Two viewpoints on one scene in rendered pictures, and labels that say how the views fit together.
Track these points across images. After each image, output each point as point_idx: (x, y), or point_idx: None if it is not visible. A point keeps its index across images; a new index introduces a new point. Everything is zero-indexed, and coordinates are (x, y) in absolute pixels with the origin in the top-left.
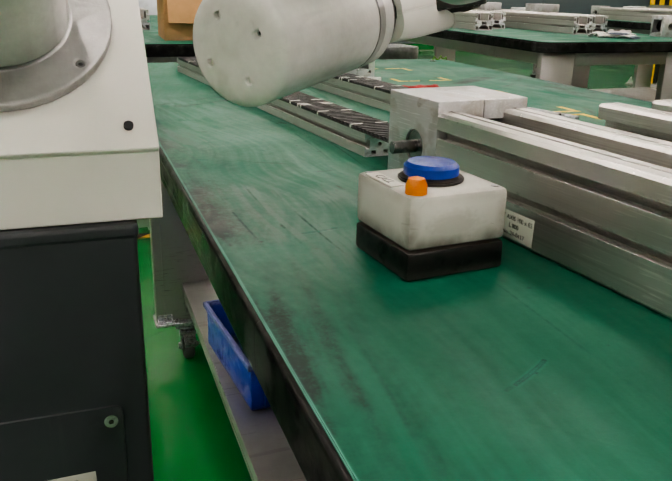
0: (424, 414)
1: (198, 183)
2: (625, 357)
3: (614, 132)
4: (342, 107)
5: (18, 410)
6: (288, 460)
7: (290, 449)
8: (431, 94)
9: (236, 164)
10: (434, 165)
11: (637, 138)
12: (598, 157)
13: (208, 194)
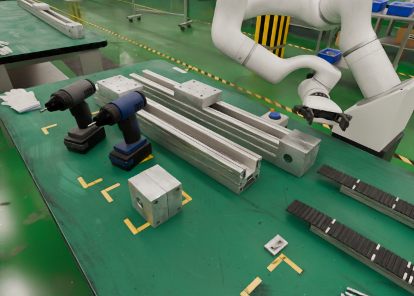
0: (250, 105)
1: (352, 148)
2: None
3: (247, 126)
4: (401, 211)
5: None
6: None
7: None
8: (304, 136)
9: (366, 164)
10: (273, 112)
11: (242, 124)
12: (246, 111)
13: (340, 143)
